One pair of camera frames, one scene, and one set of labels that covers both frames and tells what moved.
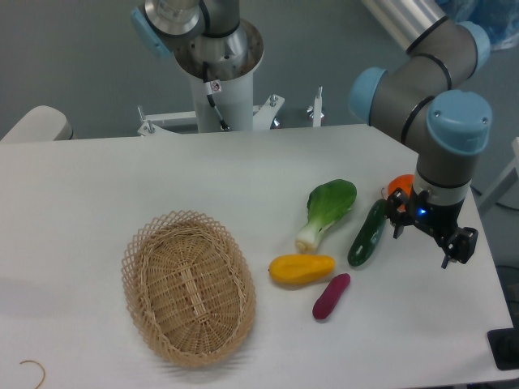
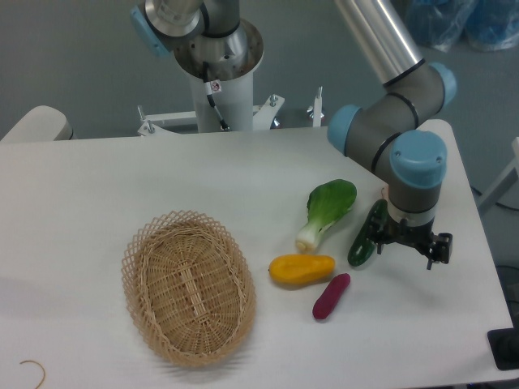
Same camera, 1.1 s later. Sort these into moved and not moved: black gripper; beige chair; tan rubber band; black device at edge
Moved: black gripper
Not moved: tan rubber band; beige chair; black device at edge
